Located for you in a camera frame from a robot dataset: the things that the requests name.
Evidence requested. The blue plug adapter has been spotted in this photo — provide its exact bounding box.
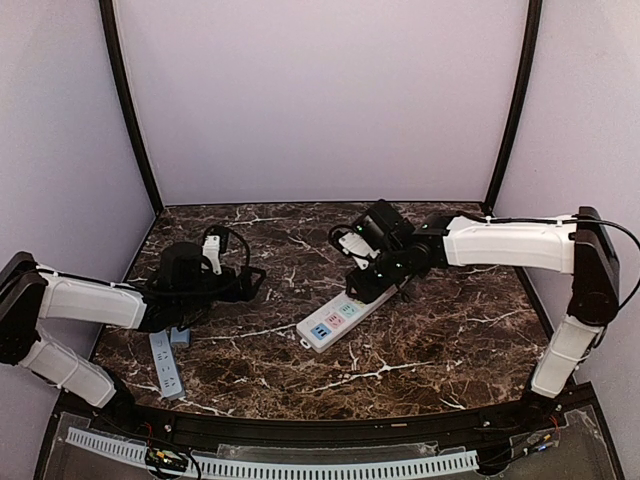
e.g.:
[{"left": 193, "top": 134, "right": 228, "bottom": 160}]
[{"left": 169, "top": 327, "right": 191, "bottom": 348}]

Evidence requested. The blue power strip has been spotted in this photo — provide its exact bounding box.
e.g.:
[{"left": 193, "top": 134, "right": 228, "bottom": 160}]
[{"left": 149, "top": 331, "right": 185, "bottom": 401}]

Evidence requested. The white multicolour power strip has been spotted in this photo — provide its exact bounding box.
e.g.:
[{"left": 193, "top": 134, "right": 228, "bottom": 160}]
[{"left": 296, "top": 286, "right": 397, "bottom": 353}]

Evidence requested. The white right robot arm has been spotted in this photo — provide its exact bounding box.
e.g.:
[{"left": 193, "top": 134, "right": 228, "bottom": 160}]
[{"left": 328, "top": 200, "right": 621, "bottom": 398}]

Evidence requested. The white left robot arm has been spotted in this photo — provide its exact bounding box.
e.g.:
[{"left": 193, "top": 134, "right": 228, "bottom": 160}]
[{"left": 1, "top": 237, "right": 266, "bottom": 410}]

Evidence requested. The small circuit board left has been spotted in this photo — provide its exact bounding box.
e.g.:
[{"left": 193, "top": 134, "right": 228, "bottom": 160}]
[{"left": 144, "top": 448, "right": 188, "bottom": 472}]

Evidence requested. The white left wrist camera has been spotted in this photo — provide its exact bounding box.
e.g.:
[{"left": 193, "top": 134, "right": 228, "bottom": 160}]
[{"left": 202, "top": 235, "right": 222, "bottom": 275}]

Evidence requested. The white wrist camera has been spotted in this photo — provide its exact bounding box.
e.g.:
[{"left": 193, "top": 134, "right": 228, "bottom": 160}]
[
  {"left": 338, "top": 232, "right": 378, "bottom": 260},
  {"left": 202, "top": 235, "right": 222, "bottom": 275}
]

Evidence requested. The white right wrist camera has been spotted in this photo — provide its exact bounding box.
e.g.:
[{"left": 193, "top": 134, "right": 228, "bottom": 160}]
[{"left": 338, "top": 232, "right": 378, "bottom": 260}]

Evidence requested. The black front rail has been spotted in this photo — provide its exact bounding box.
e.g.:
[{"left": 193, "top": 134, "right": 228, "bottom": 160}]
[{"left": 59, "top": 389, "right": 571, "bottom": 451}]

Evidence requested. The white slotted cable duct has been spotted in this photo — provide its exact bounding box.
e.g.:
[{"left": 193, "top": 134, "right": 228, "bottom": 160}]
[{"left": 65, "top": 427, "right": 479, "bottom": 479}]

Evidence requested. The left black frame post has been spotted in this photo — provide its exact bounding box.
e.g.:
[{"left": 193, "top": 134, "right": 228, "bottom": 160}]
[{"left": 98, "top": 0, "right": 164, "bottom": 216}]

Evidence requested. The black frame post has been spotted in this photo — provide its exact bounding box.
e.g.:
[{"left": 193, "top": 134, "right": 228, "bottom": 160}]
[
  {"left": 482, "top": 0, "right": 543, "bottom": 214},
  {"left": 98, "top": 0, "right": 164, "bottom": 216}
]

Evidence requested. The right black frame post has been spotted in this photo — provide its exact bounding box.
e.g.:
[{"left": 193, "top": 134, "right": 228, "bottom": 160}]
[{"left": 482, "top": 0, "right": 543, "bottom": 214}]

